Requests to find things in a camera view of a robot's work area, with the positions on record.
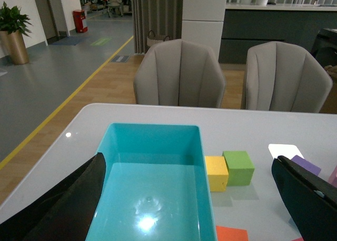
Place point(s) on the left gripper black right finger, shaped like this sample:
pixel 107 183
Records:
pixel 310 200

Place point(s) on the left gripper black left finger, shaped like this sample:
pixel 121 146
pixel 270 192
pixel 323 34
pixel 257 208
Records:
pixel 65 212

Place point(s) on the pink foam block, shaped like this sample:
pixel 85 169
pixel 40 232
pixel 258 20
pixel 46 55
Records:
pixel 333 178

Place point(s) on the purple foam block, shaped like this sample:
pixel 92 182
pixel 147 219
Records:
pixel 306 164

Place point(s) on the red foam block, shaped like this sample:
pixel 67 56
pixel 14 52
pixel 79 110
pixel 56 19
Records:
pixel 298 239

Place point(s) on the green foam block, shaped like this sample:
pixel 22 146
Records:
pixel 240 167

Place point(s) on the orange foam block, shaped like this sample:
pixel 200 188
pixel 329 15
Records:
pixel 233 234

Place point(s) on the teal plastic bin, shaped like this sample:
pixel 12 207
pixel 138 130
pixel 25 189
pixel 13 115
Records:
pixel 155 186

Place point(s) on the yellow foam block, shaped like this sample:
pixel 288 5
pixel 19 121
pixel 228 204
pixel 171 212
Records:
pixel 217 173

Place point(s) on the right grey armchair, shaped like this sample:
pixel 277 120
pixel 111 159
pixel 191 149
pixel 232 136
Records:
pixel 284 77

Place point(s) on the grey armchair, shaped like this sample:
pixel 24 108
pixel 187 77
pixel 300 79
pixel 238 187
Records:
pixel 284 77
pixel 179 73

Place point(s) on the black appliance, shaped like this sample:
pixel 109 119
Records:
pixel 324 47

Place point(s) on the left grey armchair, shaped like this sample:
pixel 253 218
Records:
pixel 179 73

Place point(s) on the dark grey counter cabinet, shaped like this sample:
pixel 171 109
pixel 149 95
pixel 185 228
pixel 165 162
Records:
pixel 249 25

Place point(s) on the woven basket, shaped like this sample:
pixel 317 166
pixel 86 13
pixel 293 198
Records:
pixel 153 39

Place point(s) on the potted plant in gold planter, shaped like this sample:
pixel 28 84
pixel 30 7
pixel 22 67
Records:
pixel 13 27

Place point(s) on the red bin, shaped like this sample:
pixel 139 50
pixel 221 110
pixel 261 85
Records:
pixel 79 18

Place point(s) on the white pillar cabinet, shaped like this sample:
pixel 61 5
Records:
pixel 202 22

